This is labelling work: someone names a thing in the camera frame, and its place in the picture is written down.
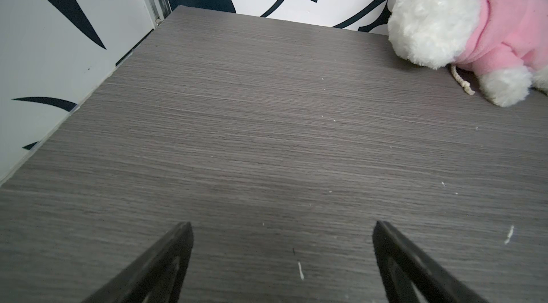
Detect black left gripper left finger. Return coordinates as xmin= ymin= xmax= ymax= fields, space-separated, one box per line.
xmin=84 ymin=222 xmax=194 ymax=303

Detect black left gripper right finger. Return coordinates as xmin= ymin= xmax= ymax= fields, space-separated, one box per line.
xmin=372 ymin=221 xmax=486 ymax=303

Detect white plush toy pink shirt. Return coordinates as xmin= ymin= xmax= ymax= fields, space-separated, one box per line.
xmin=388 ymin=0 xmax=547 ymax=107

